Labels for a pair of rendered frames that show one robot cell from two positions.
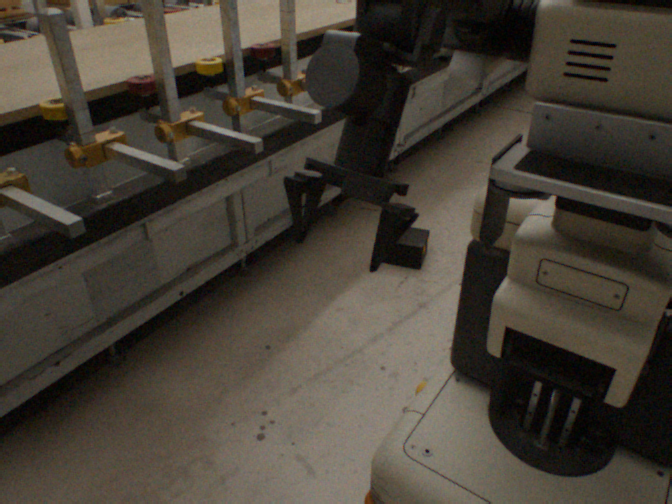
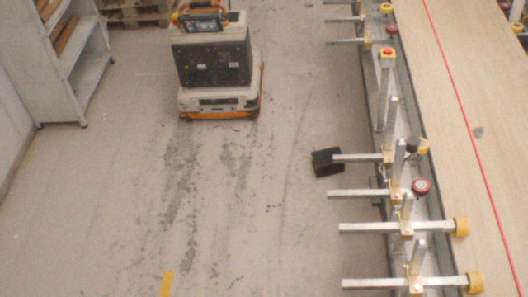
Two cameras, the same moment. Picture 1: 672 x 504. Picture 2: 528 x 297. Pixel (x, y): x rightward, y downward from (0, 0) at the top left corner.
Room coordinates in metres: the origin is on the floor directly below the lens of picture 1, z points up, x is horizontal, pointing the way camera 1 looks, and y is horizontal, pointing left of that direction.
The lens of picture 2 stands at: (3.77, -1.68, 2.61)
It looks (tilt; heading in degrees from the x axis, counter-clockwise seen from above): 46 degrees down; 152
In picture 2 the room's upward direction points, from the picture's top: 6 degrees counter-clockwise
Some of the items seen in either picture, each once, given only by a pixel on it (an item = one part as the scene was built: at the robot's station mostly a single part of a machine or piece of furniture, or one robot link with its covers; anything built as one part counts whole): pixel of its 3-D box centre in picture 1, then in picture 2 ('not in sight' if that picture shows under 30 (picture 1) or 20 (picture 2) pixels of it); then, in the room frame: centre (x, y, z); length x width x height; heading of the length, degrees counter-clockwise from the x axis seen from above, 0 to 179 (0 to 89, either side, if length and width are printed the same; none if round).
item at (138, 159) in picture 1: (116, 152); not in sight; (1.19, 0.51, 0.82); 0.43 x 0.03 x 0.04; 55
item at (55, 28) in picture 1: (80, 123); not in sight; (1.18, 0.57, 0.89); 0.04 x 0.04 x 0.48; 55
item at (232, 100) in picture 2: not in sight; (219, 101); (1.13, -0.68, 0.23); 0.41 x 0.02 x 0.08; 55
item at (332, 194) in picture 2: not in sight; (375, 194); (2.81, -0.67, 0.84); 0.43 x 0.03 x 0.04; 55
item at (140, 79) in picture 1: (145, 97); not in sight; (1.51, 0.53, 0.85); 0.08 x 0.08 x 0.11
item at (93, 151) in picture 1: (96, 149); not in sight; (1.20, 0.56, 0.82); 0.14 x 0.06 x 0.05; 145
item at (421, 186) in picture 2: not in sight; (419, 191); (2.92, -0.50, 0.85); 0.08 x 0.08 x 0.11
